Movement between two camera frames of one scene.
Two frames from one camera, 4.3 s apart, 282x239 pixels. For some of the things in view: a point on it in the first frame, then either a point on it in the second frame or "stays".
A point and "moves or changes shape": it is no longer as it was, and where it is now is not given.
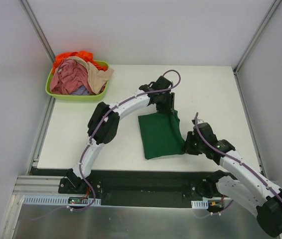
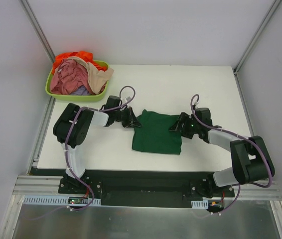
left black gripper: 165,105 to 126,117
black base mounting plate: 128,187 stays
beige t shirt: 96,77 stays
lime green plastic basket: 84,97 stays
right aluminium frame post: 262,28 stays
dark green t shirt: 161,134 moves or changes shape
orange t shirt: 86,56 stays
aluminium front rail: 40,185 stays
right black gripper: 192,145 to 183,123
